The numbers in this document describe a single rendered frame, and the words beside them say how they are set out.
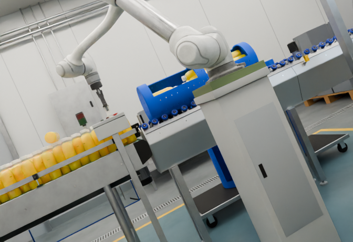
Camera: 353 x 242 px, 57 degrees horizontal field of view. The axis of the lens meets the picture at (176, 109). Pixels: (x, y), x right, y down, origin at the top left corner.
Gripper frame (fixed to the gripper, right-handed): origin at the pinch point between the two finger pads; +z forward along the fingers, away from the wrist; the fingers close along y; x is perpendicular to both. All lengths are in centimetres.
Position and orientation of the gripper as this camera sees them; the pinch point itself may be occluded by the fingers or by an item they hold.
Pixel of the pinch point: (107, 111)
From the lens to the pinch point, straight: 215.2
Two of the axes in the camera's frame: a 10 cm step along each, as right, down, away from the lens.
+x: -8.9, 4.1, -2.1
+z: 4.1, 9.1, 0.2
